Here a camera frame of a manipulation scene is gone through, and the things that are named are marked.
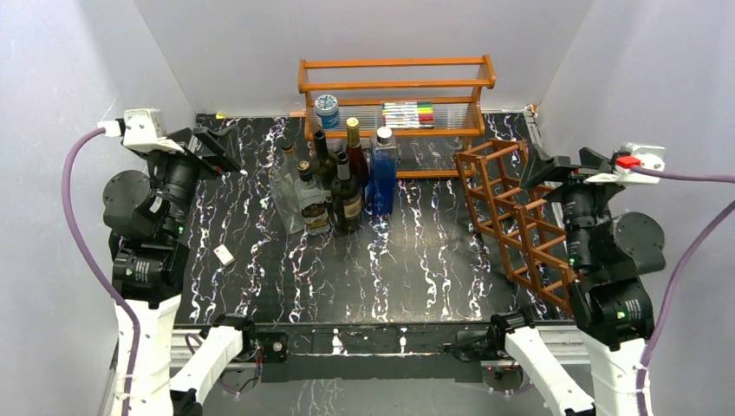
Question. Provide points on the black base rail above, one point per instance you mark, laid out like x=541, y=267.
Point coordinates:
x=378, y=351

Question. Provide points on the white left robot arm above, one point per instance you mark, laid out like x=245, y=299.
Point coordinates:
x=147, y=213

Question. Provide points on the dark bottle rack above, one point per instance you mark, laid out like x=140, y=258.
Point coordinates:
x=312, y=200

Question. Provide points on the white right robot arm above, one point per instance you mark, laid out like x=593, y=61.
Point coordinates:
x=613, y=312

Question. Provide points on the dark green wine bottle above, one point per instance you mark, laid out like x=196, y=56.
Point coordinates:
x=323, y=162

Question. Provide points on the small white card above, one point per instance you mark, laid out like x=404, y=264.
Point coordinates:
x=224, y=255

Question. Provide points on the wooden wine rack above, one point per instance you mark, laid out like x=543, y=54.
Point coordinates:
x=530, y=243

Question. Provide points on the blue lidded jar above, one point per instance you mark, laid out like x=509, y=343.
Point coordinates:
x=326, y=108

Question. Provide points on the clear glass bottle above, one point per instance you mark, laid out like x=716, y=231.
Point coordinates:
x=289, y=166

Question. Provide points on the orange wooden shelf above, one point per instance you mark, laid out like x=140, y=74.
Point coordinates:
x=453, y=85

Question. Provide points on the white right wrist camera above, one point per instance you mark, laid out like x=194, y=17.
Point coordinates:
x=649, y=157

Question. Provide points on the silver capped wine bottle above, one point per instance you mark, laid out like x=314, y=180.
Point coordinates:
x=346, y=193

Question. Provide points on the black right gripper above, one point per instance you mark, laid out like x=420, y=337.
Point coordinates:
x=539, y=165

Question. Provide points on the blue glass bottle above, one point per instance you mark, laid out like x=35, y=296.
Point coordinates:
x=384, y=160

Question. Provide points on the gold foil wine bottle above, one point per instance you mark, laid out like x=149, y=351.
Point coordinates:
x=357, y=162

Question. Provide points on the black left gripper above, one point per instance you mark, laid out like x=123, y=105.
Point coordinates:
x=225, y=154

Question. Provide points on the marker pen set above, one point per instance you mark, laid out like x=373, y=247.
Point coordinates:
x=408, y=115

